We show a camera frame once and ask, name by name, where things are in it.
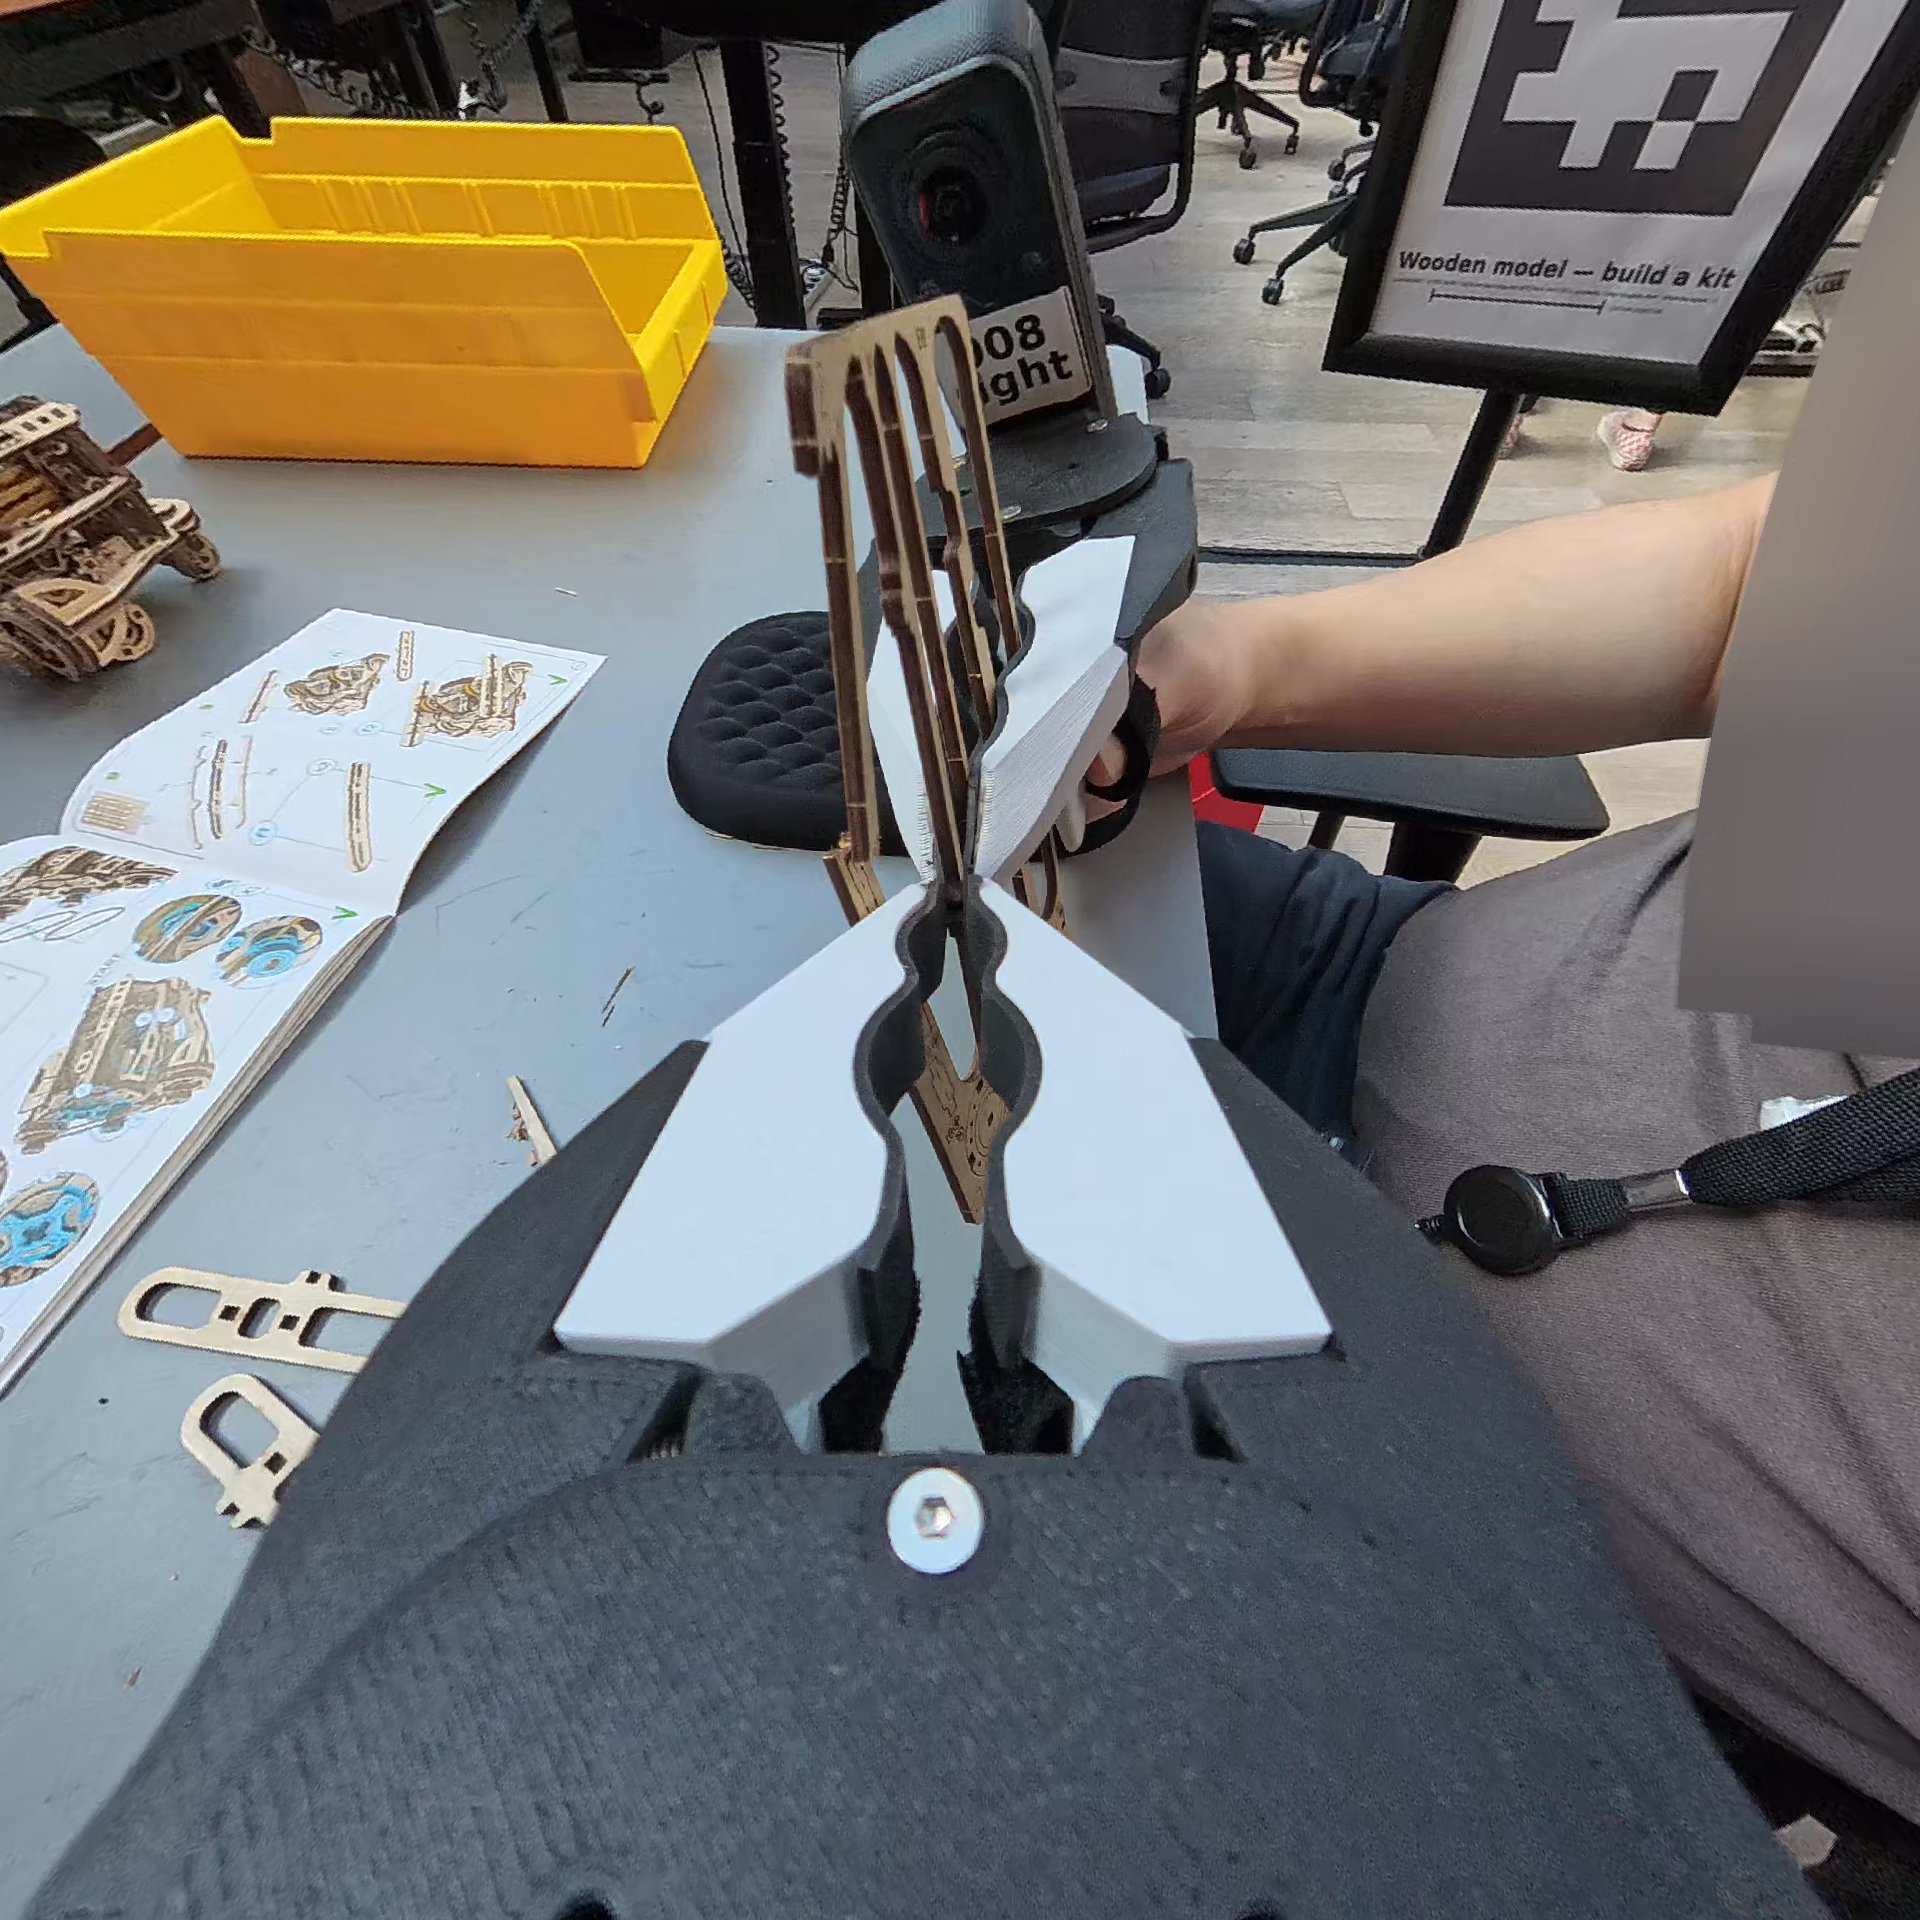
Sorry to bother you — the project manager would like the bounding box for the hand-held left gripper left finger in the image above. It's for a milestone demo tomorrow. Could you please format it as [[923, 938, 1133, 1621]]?
[[555, 883, 939, 1449]]

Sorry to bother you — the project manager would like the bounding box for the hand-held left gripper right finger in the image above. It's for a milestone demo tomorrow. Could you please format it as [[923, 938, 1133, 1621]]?
[[966, 883, 1335, 1449]]

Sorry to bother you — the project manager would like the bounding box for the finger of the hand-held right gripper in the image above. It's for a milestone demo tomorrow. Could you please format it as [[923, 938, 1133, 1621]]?
[[862, 570, 991, 887], [966, 537, 1142, 887]]

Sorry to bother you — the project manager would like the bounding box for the plywood frame piece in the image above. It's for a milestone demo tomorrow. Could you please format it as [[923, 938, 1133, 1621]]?
[[785, 295, 1068, 1224]]

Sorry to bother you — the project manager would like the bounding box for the person's right forearm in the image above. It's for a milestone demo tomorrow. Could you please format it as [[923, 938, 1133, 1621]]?
[[1246, 473, 1779, 767]]

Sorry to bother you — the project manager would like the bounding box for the assembled wooden model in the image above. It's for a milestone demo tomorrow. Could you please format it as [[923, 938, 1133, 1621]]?
[[0, 396, 222, 682]]

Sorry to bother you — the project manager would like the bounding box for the person's right hand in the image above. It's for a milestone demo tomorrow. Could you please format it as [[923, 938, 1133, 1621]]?
[[1081, 599, 1283, 827]]

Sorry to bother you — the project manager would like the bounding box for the black quilted wrist rest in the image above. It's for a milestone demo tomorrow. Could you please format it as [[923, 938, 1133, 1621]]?
[[665, 610, 963, 858]]

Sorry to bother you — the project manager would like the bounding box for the black office chair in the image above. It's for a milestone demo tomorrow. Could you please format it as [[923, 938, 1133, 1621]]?
[[1236, 0, 1417, 305], [1198, 0, 1303, 171]]

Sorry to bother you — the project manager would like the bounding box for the black chair armrest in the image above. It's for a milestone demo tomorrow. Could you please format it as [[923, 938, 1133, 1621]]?
[[1211, 746, 1608, 887]]

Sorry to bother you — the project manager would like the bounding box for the black sign stand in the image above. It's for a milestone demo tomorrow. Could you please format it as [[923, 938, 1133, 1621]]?
[[1417, 387, 1540, 560]]

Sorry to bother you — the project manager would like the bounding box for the slotted wooden strip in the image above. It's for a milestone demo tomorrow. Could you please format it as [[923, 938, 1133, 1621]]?
[[117, 1265, 410, 1374], [179, 1373, 320, 1529]]

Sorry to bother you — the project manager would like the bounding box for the instruction booklet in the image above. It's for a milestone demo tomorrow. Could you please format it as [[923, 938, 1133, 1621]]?
[[0, 609, 609, 1399]]

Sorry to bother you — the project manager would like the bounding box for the framed marker sign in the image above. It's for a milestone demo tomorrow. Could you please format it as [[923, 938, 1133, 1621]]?
[[1324, 0, 1920, 419]]

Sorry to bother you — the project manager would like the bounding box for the yellow plastic bin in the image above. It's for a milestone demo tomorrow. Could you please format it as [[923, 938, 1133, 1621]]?
[[0, 116, 731, 469]]

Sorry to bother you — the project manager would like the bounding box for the black lanyard with badge reel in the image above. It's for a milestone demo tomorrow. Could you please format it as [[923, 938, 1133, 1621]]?
[[1417, 1064, 1920, 1278]]

